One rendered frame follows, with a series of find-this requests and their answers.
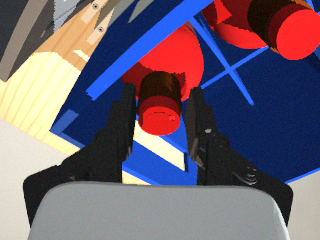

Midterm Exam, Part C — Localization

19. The blue plastic crate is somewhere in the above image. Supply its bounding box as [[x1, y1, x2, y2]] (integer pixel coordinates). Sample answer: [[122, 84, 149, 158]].
[[49, 0, 320, 185]]

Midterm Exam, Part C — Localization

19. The red bottle with pink label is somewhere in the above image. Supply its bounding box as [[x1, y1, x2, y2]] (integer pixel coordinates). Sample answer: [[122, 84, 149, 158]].
[[201, 0, 320, 60], [121, 20, 204, 136]]

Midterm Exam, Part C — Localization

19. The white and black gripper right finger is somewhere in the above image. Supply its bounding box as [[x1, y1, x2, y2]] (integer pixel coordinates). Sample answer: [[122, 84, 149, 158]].
[[185, 86, 293, 228]]

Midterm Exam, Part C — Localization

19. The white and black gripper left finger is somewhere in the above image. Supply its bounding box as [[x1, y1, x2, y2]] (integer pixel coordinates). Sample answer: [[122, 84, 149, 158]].
[[23, 83, 137, 229]]

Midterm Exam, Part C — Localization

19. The grey plastic crate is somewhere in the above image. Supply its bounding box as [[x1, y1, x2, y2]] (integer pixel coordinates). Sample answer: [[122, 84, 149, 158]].
[[0, 0, 94, 82]]

